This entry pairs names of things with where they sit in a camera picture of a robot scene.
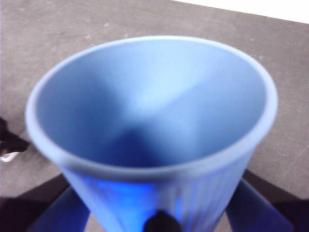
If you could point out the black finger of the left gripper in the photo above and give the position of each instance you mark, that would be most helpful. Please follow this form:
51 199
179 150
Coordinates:
12 143

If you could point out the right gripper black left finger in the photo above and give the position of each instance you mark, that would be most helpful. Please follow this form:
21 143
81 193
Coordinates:
36 212

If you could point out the blue ribbed plastic cup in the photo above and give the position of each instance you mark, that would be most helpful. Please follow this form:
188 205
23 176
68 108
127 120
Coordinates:
154 96

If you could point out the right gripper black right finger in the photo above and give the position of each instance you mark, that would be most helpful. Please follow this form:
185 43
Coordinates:
265 212

